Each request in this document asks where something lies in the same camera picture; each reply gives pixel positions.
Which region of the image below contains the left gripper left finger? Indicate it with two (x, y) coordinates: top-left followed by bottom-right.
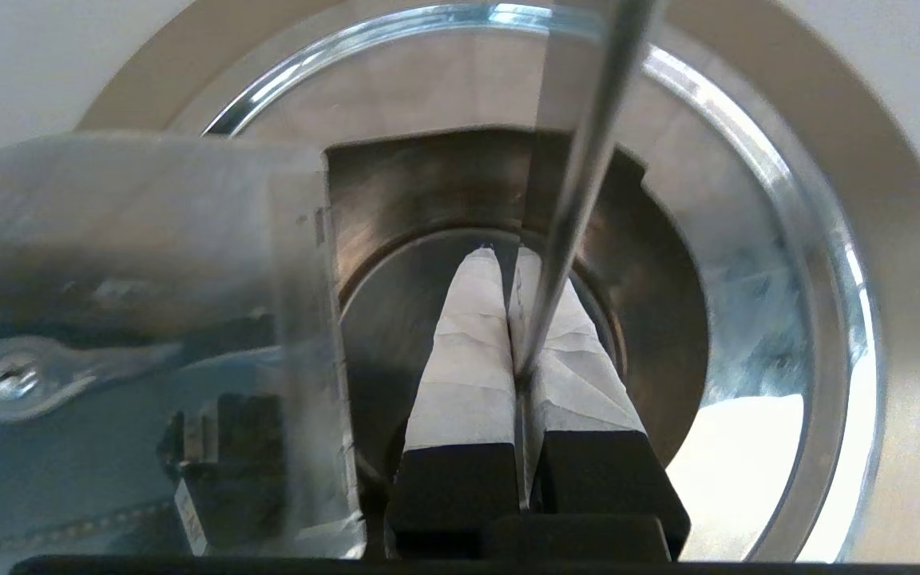
(387, 248), (521, 560)

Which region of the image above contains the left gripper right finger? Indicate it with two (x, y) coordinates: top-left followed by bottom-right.
(508, 248), (691, 560)

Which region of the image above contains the steel hinged lid black knob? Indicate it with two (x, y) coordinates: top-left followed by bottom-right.
(0, 0), (884, 564)

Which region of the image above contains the steel ladle hooked handle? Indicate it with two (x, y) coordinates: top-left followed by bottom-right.
(512, 0), (660, 380)

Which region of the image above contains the steel soup pot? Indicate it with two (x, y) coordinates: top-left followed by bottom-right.
(328, 128), (708, 480)

